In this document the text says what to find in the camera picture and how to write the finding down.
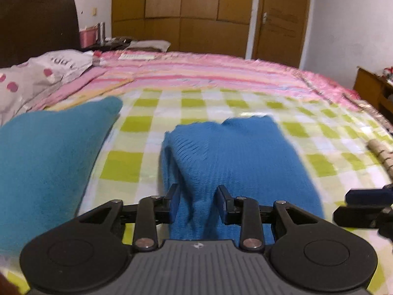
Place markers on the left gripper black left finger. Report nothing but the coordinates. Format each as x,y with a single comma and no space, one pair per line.
94,249

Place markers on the brown wooden door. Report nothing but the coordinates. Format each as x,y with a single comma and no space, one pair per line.
280,31

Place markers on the blue knitted sweater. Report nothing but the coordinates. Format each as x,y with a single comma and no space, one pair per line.
249,156

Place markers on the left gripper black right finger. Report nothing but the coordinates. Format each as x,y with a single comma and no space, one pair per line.
304,252

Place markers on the grey pillow with pink dots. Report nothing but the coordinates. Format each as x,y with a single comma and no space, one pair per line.
25,85

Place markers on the beige checked folded garment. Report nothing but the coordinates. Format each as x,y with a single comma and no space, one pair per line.
381,152

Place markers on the dark wooden headboard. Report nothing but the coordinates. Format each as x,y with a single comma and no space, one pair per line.
30,28

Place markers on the pink floral items on desk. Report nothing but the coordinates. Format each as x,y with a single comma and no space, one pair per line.
388,74

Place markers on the wooden side desk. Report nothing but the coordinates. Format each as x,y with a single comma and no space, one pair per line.
376,90

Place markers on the brown wooden wardrobe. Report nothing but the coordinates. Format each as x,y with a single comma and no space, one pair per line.
197,26

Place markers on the pink storage box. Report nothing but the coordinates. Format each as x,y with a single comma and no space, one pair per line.
88,36

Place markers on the teal folded cloth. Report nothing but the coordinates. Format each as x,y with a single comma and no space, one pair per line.
46,162

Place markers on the grey cloth on nightstand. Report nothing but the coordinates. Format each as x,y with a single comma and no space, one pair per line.
150,45

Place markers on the steel thermos cup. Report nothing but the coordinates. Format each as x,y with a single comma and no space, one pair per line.
101,33

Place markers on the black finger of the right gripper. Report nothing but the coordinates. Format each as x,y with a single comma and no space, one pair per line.
368,209

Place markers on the pink striped bedspread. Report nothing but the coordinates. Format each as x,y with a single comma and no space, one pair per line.
117,71

